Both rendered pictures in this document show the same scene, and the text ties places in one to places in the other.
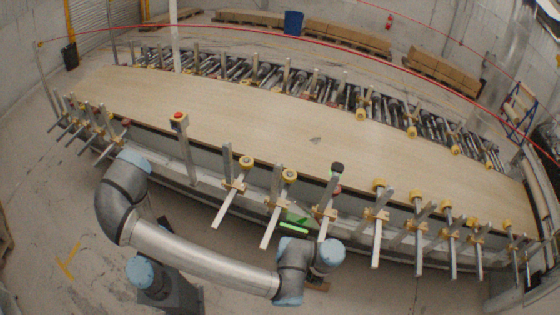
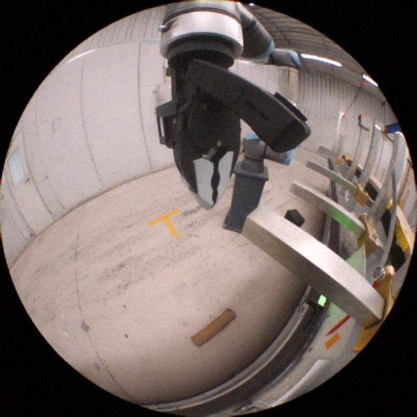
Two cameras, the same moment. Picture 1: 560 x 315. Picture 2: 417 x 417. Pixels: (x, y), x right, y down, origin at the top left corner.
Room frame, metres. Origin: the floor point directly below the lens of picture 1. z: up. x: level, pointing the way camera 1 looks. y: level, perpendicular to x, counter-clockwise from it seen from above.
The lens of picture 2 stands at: (0.39, -0.33, 0.94)
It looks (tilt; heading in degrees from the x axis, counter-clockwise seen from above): 41 degrees down; 127
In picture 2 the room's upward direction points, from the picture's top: straight up
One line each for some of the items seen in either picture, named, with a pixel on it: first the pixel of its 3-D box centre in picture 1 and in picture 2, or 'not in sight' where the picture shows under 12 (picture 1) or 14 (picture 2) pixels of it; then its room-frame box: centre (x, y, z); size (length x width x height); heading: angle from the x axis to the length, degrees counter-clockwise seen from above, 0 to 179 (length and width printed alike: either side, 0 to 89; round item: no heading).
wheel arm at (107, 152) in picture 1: (112, 146); (334, 159); (0.88, 1.20, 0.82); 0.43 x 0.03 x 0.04; 169
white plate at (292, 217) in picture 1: (309, 222); (344, 299); (0.63, -0.21, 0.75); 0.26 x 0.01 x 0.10; 79
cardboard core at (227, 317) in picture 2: (310, 283); (214, 327); (0.48, -0.38, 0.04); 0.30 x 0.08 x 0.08; 79
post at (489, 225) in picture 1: (467, 244); not in sight; (0.45, -1.22, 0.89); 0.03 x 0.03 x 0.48; 79
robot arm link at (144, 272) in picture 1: (144, 274); (257, 145); (0.15, 0.56, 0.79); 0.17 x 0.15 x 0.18; 178
